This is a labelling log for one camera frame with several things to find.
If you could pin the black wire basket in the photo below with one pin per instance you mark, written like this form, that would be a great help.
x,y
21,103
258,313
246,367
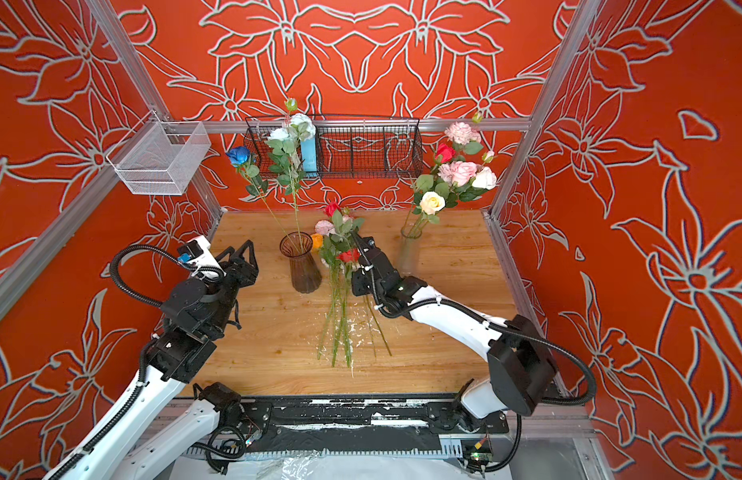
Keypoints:
x,y
367,153

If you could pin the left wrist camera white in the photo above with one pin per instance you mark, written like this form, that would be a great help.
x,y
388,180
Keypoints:
x,y
198,259

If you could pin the aluminium frame post left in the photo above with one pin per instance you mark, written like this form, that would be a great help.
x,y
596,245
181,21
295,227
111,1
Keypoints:
x,y
109,22

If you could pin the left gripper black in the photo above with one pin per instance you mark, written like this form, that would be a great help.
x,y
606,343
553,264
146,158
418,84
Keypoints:
x,y
250,271

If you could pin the brown glass vase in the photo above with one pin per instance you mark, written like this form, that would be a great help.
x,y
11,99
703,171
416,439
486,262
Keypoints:
x,y
297,247

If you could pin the aluminium frame post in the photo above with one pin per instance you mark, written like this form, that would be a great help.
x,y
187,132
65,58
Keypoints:
x,y
568,49
109,22

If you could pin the peach rose stem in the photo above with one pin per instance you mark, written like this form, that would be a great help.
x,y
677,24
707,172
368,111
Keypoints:
x,y
426,212

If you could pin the aluminium frame post right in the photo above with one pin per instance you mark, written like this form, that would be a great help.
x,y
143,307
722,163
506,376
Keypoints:
x,y
568,49

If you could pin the pink rose stem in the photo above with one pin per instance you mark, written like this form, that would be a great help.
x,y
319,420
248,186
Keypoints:
x,y
458,175

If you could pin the pale blue peony stem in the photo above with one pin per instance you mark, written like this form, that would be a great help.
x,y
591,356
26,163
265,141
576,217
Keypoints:
x,y
285,144

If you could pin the red rose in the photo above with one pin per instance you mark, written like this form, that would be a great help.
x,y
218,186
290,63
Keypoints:
x,y
338,252

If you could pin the clear acrylic wall box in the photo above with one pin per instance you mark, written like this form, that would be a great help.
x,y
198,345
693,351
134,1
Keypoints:
x,y
158,157

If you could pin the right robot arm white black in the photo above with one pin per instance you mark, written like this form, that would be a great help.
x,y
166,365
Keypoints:
x,y
520,361

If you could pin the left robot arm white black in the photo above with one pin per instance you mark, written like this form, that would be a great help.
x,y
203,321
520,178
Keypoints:
x,y
196,314

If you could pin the blue rose stem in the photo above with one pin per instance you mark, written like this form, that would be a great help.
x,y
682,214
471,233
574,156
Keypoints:
x,y
244,163

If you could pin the pile of artificial flowers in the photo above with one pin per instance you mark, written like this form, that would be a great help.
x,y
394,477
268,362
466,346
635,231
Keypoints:
x,y
341,288

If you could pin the clear ribbed glass vase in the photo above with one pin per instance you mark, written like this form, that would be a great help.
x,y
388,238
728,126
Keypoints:
x,y
409,250

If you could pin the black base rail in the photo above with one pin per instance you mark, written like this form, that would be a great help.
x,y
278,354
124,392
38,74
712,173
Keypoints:
x,y
427,426

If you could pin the blue card in basket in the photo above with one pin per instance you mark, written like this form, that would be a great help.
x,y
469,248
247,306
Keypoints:
x,y
309,157

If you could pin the white rose stem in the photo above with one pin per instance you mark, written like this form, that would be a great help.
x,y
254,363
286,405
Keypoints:
x,y
485,180

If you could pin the aluminium back crossbar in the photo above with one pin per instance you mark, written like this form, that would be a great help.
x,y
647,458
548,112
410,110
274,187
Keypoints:
x,y
429,125

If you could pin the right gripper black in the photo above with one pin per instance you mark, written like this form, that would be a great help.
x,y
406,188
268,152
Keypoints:
x,y
356,278

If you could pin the red rose stem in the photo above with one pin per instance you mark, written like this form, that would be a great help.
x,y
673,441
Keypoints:
x,y
444,153

